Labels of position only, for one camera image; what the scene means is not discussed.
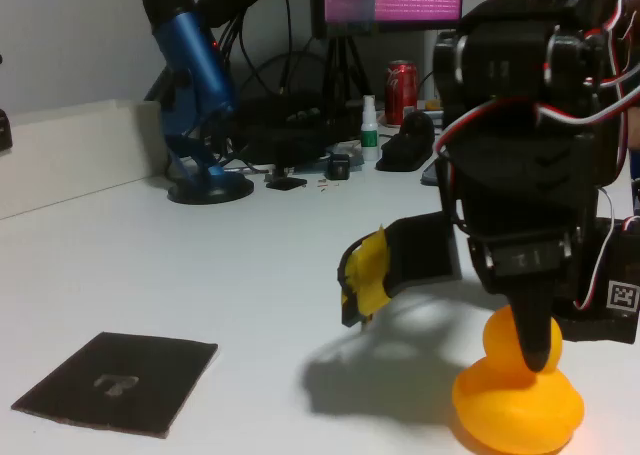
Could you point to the grey flat laptop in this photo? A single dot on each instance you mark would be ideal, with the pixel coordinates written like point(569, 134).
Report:
point(430, 175)

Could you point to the white raised desk shelf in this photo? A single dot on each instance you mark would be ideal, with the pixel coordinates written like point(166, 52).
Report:
point(65, 150)

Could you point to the black white fiducial marker tag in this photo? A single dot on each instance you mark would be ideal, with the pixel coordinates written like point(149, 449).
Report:
point(622, 296)

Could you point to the small black cube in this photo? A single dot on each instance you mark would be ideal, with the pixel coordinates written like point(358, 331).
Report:
point(339, 167)

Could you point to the black square card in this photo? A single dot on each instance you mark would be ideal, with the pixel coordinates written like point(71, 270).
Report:
point(150, 375)

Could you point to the blue desktop microphone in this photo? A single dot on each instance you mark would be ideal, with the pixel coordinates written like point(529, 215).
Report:
point(192, 60)

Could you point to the small black flat stand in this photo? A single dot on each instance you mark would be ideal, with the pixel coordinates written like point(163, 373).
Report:
point(287, 183)

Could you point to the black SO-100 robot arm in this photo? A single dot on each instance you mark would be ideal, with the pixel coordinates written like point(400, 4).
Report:
point(500, 65)

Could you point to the yellow rubber duck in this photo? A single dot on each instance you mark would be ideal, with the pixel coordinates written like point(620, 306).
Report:
point(510, 405)

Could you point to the black object at frame edge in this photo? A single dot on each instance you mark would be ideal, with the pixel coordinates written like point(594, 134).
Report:
point(5, 130)

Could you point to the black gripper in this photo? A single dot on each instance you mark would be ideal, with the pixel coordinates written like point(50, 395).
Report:
point(522, 264)

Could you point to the black electronic device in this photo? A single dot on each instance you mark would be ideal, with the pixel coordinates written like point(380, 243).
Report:
point(280, 135)

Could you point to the black tripod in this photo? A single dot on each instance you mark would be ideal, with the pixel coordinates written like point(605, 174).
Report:
point(340, 65)

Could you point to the small white spray bottle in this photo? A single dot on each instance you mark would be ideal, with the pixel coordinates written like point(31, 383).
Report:
point(370, 140)

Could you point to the black vertical computer mouse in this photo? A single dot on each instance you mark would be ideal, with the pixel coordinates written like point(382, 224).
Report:
point(407, 142)

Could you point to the red soda can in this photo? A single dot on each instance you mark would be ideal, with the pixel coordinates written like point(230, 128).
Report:
point(400, 90)

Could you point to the small pale flat gadget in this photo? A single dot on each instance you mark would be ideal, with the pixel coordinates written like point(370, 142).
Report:
point(356, 152)

